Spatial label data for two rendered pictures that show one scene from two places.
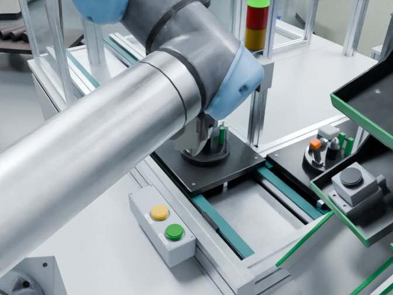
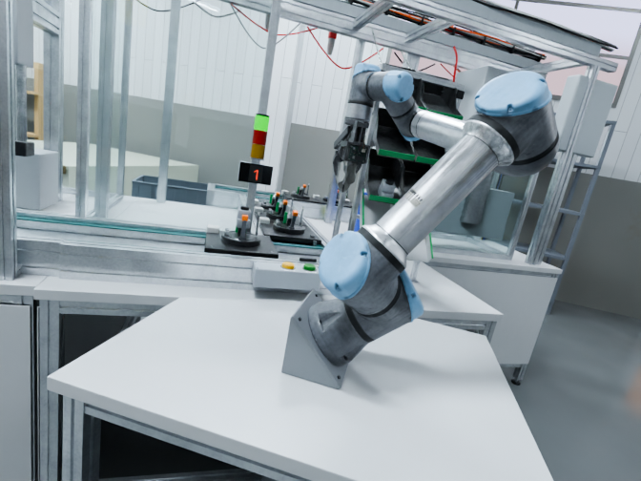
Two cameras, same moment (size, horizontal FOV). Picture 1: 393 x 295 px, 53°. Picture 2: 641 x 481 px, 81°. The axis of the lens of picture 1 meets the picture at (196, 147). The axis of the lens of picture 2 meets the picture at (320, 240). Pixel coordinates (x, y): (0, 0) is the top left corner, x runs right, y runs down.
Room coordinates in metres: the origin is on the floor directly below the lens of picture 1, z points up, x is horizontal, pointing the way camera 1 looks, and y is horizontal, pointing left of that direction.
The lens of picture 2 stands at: (0.28, 1.14, 1.34)
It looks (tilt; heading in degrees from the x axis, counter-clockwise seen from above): 14 degrees down; 285
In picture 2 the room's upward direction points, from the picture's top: 10 degrees clockwise
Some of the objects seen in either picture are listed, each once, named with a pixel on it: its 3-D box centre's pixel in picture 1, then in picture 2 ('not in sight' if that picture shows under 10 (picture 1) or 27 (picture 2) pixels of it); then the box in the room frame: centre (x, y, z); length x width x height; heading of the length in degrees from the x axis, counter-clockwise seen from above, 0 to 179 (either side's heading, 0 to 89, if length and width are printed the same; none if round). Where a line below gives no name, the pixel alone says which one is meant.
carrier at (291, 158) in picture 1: (333, 150); (290, 220); (0.82, -0.36, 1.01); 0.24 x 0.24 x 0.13; 32
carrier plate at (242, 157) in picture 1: (204, 153); (240, 243); (0.87, -0.02, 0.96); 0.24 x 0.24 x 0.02; 32
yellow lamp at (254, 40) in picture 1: (255, 36); (258, 151); (0.91, -0.14, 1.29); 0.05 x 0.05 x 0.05
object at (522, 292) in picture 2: not in sight; (443, 303); (0.01, -1.52, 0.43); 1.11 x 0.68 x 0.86; 32
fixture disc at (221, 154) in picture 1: (204, 148); (240, 238); (0.87, -0.02, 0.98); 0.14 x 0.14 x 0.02
